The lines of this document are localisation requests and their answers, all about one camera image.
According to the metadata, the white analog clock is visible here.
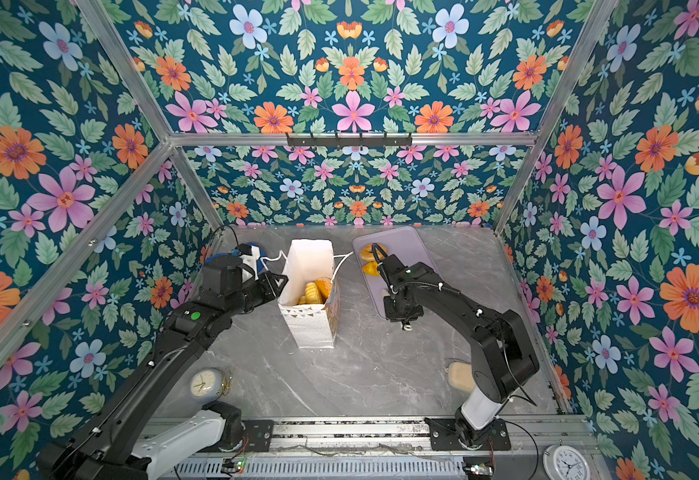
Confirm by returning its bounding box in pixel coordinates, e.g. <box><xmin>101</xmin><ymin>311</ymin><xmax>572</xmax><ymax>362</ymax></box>
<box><xmin>543</xmin><ymin>445</ymin><xmax>591</xmax><ymax>480</ymax></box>

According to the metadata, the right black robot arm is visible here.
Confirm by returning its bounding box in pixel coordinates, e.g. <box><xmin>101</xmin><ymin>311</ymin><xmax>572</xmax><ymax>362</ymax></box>
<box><xmin>371</xmin><ymin>243</ymin><xmax>539</xmax><ymax>449</ymax></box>

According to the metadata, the beige oval sponge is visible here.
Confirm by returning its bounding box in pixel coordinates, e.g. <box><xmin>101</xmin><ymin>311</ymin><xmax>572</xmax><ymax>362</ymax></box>
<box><xmin>447</xmin><ymin>361</ymin><xmax>475</xmax><ymax>393</ymax></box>

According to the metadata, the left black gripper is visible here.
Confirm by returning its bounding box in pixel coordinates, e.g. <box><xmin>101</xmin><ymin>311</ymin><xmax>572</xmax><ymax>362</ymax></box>
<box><xmin>224</xmin><ymin>268</ymin><xmax>292</xmax><ymax>318</ymax></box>

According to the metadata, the twisted fake bread stick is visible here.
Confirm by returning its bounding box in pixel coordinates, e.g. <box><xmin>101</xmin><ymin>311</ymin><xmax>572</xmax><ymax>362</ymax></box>
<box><xmin>305</xmin><ymin>282</ymin><xmax>324</xmax><ymax>305</ymax></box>

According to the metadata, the fake bagel ring bread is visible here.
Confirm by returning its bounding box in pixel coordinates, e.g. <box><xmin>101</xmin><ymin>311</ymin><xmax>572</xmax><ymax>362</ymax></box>
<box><xmin>359</xmin><ymin>243</ymin><xmax>387</xmax><ymax>262</ymax></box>

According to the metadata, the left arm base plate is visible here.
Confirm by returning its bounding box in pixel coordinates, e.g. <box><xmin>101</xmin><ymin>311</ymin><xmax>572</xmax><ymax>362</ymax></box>
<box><xmin>231</xmin><ymin>420</ymin><xmax>275</xmax><ymax>453</ymax></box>

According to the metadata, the lavender plastic tray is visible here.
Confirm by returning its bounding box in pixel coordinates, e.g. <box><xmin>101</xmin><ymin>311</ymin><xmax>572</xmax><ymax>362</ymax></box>
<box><xmin>351</xmin><ymin>226</ymin><xmax>439</xmax><ymax>319</ymax></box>

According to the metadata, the round fake bun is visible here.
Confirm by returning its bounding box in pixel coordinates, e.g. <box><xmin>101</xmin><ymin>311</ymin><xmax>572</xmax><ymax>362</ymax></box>
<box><xmin>315</xmin><ymin>277</ymin><xmax>333</xmax><ymax>301</ymax></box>

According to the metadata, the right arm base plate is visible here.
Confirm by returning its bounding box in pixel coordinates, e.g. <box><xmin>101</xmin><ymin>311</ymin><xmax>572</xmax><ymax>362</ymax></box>
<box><xmin>425</xmin><ymin>417</ymin><xmax>511</xmax><ymax>451</ymax></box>

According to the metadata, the blue cap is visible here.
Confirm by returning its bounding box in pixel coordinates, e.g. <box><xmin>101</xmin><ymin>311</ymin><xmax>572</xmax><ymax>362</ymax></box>
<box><xmin>235</xmin><ymin>242</ymin><xmax>263</xmax><ymax>259</ymax></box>

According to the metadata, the small yellow fake bread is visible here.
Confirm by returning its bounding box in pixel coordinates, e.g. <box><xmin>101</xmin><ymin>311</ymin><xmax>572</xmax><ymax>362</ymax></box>
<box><xmin>363</xmin><ymin>261</ymin><xmax>379</xmax><ymax>277</ymax></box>

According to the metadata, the black hook rail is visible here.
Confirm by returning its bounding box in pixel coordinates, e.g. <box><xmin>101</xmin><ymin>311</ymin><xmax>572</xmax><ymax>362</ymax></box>
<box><xmin>286</xmin><ymin>133</ymin><xmax>413</xmax><ymax>148</ymax></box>

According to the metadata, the small gold alarm clock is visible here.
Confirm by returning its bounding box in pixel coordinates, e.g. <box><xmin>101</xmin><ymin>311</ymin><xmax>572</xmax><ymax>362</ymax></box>
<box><xmin>189</xmin><ymin>368</ymin><xmax>233</xmax><ymax>401</ymax></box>

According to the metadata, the white paper gift bag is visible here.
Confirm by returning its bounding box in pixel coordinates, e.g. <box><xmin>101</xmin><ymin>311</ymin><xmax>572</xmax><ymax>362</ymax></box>
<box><xmin>263</xmin><ymin>239</ymin><xmax>349</xmax><ymax>349</ymax></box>

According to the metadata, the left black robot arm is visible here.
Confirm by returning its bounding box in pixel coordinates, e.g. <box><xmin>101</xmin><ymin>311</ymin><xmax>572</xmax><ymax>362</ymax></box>
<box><xmin>37</xmin><ymin>254</ymin><xmax>289</xmax><ymax>479</ymax></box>

